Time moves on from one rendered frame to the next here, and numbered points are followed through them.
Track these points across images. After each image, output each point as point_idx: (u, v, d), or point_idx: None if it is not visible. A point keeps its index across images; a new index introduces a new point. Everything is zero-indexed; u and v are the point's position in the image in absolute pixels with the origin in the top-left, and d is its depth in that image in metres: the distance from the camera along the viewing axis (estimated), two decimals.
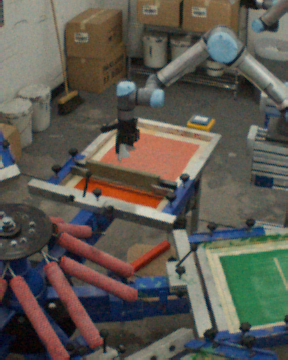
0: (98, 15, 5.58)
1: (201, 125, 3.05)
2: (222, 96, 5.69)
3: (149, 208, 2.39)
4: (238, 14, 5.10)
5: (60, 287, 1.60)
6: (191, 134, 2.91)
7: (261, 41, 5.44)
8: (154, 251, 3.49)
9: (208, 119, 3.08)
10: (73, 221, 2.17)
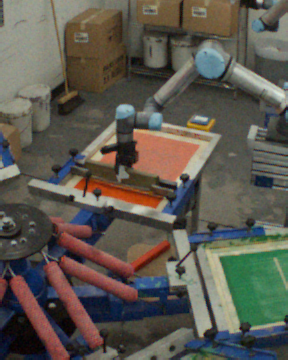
0: (98, 15, 5.58)
1: (201, 125, 3.05)
2: (222, 96, 5.69)
3: (149, 208, 2.39)
4: (238, 14, 5.10)
5: (60, 287, 1.60)
6: (191, 134, 2.91)
7: (261, 41, 5.44)
8: (154, 251, 3.49)
9: (208, 119, 3.08)
10: (73, 221, 2.17)
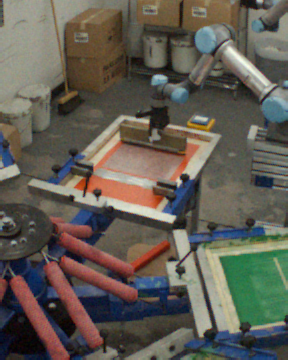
0: (98, 15, 5.58)
1: (201, 125, 3.05)
2: (222, 96, 5.69)
3: (149, 208, 2.39)
4: (238, 14, 5.10)
5: (60, 287, 1.60)
6: (191, 134, 2.91)
7: (261, 41, 5.44)
8: (154, 251, 3.49)
9: (208, 119, 3.08)
10: (73, 221, 2.17)
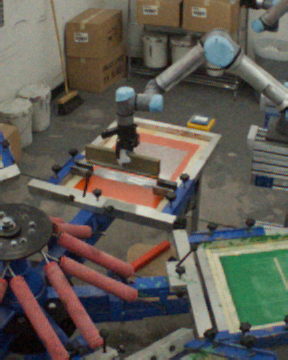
0: (98, 15, 5.58)
1: (201, 125, 3.05)
2: (222, 96, 5.69)
3: (149, 208, 2.39)
4: (238, 14, 5.10)
5: (60, 287, 1.60)
6: (191, 134, 2.91)
7: (261, 41, 5.44)
8: (154, 251, 3.49)
9: (208, 119, 3.08)
10: (73, 221, 2.17)
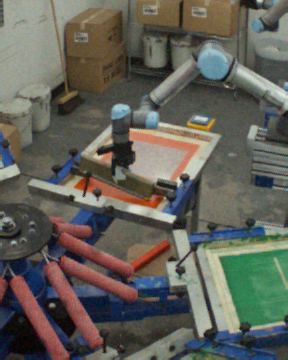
0: (98, 15, 5.58)
1: (201, 125, 3.05)
2: (222, 96, 5.69)
3: (149, 208, 2.39)
4: (238, 14, 5.10)
5: (60, 287, 1.60)
6: (191, 134, 2.91)
7: (261, 41, 5.44)
8: (154, 251, 3.49)
9: (208, 119, 3.08)
10: (73, 221, 2.17)
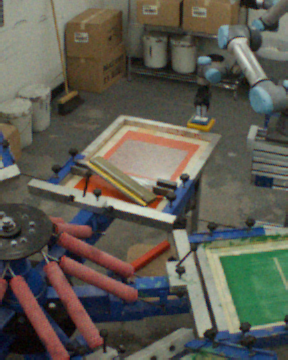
0: (98, 15, 5.58)
1: (201, 125, 3.05)
2: (222, 96, 5.69)
3: (149, 208, 2.39)
4: (238, 14, 5.10)
5: (60, 287, 1.60)
6: (191, 134, 2.91)
7: None
8: (154, 251, 3.49)
9: (208, 119, 3.08)
10: (73, 221, 2.17)
